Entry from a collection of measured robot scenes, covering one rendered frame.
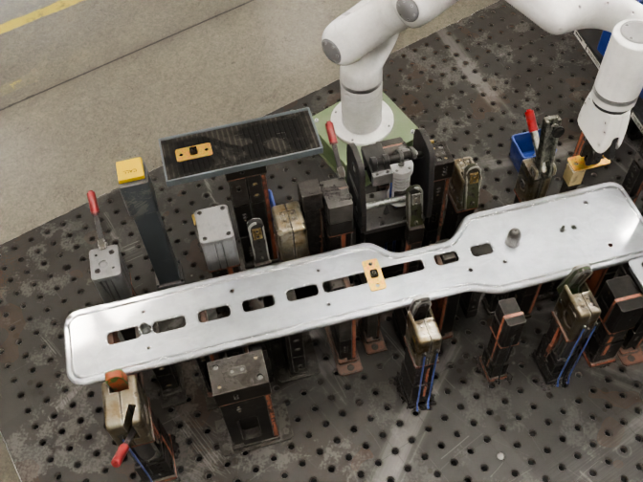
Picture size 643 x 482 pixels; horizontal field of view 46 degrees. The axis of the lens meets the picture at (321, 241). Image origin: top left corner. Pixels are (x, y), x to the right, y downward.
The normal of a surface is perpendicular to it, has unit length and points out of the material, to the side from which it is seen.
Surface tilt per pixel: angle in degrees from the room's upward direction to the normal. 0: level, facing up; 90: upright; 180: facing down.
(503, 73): 0
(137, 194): 90
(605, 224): 0
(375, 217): 0
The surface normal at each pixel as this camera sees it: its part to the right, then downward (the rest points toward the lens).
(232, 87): -0.04, -0.57
